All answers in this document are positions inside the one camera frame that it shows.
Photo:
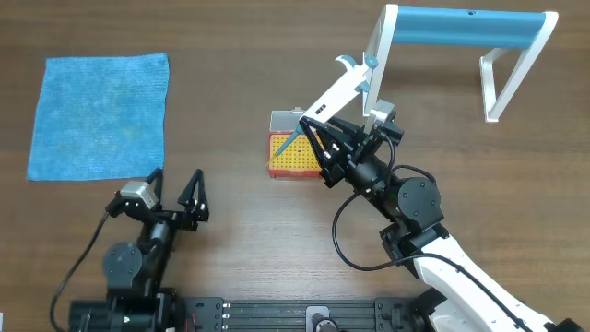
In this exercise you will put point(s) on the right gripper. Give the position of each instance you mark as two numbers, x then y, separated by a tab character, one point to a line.
350	157

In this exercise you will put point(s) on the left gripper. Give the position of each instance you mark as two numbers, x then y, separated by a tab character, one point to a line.
170	217

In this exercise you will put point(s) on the white pipette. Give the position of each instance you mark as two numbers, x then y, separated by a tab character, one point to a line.
334	94

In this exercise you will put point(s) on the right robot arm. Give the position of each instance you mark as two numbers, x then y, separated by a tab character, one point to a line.
417	198

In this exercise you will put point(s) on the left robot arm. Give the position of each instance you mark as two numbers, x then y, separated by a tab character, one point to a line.
122	265

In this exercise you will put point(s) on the red and yellow tip box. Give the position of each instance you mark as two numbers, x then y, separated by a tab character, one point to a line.
299	159

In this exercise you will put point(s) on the blue cloth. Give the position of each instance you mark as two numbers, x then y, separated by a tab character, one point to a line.
99	117

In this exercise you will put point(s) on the white and blue stand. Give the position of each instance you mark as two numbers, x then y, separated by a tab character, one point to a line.
461	27

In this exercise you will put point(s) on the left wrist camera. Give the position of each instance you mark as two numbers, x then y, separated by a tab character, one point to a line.
138	193

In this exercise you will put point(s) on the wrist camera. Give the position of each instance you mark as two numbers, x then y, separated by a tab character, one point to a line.
381	113
138	193

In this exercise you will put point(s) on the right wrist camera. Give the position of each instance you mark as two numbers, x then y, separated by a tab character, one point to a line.
381	113

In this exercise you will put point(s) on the mounting rail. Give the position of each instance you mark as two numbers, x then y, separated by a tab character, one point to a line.
267	313

